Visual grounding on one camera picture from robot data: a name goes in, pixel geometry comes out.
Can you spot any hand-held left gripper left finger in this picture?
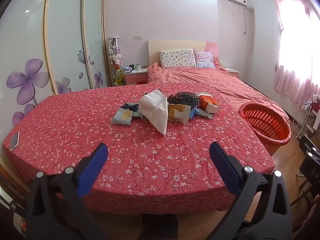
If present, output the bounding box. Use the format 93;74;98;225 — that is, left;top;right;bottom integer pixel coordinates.
26;142;110;240

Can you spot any white floral pillow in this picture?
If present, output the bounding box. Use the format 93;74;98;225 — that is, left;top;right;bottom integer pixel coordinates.
159;49;197;69

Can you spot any white smartphone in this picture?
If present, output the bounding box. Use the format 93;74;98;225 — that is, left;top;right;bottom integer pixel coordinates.
9;131;20;151

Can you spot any green yellow plush toy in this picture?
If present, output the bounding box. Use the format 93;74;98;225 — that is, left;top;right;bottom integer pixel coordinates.
114;68;124;86

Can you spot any pink curtain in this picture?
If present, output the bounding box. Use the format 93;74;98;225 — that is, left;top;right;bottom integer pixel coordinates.
272;0;320;105

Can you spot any plush toy display tower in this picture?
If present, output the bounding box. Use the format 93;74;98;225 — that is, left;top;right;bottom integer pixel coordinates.
107;37;125;87

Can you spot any dark wooden chair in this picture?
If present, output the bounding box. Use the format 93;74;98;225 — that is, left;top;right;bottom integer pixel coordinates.
290;179;320;230

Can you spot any blue packet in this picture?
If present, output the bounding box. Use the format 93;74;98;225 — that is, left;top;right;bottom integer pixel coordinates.
192;108;213;119

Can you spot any orange white packet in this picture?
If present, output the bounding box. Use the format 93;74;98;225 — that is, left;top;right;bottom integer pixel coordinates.
197;92;221;114

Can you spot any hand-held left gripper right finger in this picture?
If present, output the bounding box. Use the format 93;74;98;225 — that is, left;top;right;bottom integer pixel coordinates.
209;141;293;240

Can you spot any white air conditioner pipe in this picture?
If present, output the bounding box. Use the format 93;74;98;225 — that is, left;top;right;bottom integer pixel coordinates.
243;6;255;34

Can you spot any bed with pink duvet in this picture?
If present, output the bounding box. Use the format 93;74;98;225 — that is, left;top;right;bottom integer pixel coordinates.
146;62;288;121

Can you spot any table with red floral cloth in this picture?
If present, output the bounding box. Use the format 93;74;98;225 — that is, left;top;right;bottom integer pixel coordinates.
2;81;275;217

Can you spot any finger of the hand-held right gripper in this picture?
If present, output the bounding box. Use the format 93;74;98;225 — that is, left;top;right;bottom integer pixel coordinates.
299;134;320;158

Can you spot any pink striped pillow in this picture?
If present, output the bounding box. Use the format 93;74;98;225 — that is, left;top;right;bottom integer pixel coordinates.
194;50;216;68

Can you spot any orange plastic laundry basket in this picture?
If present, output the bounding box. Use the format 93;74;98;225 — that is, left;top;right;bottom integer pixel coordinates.
238;103;292;156

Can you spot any pink white nightstand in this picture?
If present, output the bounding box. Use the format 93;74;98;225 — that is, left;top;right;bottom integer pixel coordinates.
222;67;240;78
124;69;148;85

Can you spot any yellow white packet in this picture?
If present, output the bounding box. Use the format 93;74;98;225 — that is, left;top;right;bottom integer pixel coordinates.
168;103;192;125

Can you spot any grey blue sock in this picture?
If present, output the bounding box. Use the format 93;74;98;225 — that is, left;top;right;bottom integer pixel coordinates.
111;104;133;126

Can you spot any black white patterned cloth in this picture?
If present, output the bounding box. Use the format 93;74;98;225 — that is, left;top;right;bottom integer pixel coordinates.
124;102;140;113

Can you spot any white wire rack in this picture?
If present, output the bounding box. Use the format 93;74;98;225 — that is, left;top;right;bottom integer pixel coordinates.
290;100;312;139

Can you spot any floral sliding-door wardrobe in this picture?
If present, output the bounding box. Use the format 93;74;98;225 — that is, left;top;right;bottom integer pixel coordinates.
0;0;112;140

